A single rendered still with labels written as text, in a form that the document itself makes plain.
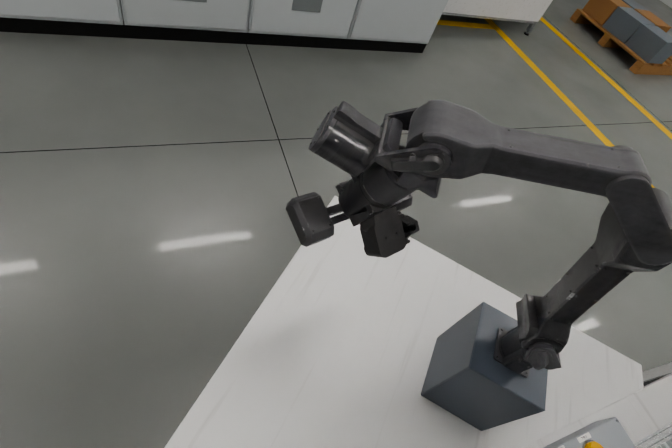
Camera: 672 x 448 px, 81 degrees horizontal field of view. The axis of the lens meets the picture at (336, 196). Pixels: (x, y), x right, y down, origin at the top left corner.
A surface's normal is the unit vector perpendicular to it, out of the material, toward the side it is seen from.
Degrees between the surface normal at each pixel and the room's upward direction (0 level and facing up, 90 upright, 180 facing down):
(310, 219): 18
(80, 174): 0
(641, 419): 0
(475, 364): 0
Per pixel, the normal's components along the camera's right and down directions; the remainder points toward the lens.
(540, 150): 0.06, -0.67
